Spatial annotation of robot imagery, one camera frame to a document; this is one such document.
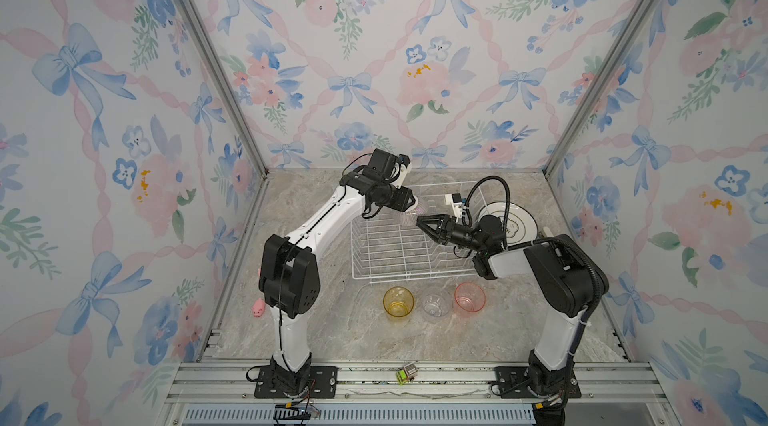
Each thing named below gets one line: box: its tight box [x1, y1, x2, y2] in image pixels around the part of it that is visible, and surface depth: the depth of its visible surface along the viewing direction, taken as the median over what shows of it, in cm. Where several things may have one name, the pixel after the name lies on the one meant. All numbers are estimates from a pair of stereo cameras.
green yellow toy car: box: [396, 362, 419, 385], surface depth 75 cm
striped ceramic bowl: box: [399, 195, 428, 227], surface depth 88 cm
